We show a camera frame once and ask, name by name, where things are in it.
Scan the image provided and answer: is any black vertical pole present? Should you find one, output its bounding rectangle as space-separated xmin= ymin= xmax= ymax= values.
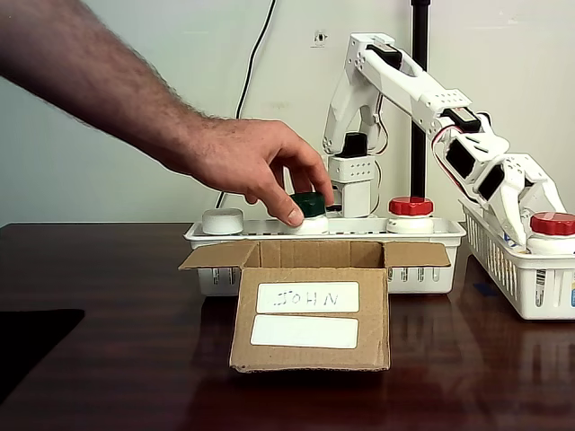
xmin=411 ymin=0 xmax=433 ymax=201

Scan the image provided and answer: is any green-capped bottle from basket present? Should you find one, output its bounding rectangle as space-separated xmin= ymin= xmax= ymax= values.
xmin=287 ymin=192 xmax=329 ymax=235

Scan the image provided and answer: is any person's bare hand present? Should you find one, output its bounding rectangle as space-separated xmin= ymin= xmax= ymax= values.
xmin=186 ymin=111 xmax=336 ymax=228

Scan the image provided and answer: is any person's hairy forearm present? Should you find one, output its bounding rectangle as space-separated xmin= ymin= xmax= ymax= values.
xmin=0 ymin=0 xmax=217 ymax=176

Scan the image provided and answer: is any red white servo wire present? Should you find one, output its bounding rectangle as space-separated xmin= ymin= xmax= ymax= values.
xmin=429 ymin=127 xmax=469 ymax=195

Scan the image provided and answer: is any white plastic basket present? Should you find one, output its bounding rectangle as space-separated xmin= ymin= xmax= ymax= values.
xmin=457 ymin=197 xmax=575 ymax=321
xmin=182 ymin=217 xmax=468 ymax=296

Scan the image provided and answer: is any black wall cable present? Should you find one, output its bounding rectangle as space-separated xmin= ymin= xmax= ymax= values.
xmin=215 ymin=0 xmax=277 ymax=210

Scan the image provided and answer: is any labelled cardboard box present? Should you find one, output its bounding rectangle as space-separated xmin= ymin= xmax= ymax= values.
xmin=178 ymin=240 xmax=452 ymax=374

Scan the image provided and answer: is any white-capped bottle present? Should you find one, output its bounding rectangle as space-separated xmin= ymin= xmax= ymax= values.
xmin=201 ymin=207 xmax=244 ymax=236

